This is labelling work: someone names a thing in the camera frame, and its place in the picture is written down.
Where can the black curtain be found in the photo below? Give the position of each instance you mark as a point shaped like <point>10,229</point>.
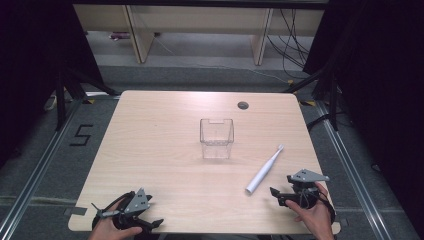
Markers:
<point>383,83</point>
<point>36,66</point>

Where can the white electric toothbrush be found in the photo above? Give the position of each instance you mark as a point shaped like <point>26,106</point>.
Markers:
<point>264,170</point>

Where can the metal floor rail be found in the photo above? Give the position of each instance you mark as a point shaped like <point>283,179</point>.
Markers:
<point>353,173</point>
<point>33,173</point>

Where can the black metal stand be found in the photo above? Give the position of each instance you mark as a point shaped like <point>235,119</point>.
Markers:
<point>328,93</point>
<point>66,96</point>

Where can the light wooden desk frame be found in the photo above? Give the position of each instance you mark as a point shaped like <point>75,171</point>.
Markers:
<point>200,23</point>

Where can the person's right hand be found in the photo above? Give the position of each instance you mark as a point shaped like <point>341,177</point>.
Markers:
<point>315,216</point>

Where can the yellow black floor tape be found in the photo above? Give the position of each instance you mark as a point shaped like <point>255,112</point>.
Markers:
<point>307,103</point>
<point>88,101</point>

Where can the clear plastic container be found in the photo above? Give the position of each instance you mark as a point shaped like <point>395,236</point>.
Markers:
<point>216,138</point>

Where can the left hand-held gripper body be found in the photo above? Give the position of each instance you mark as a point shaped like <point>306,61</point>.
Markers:
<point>136,203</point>

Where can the person's left hand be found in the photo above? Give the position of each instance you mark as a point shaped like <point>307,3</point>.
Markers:
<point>106,230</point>

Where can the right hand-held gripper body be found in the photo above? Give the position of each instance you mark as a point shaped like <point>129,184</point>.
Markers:
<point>304,186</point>

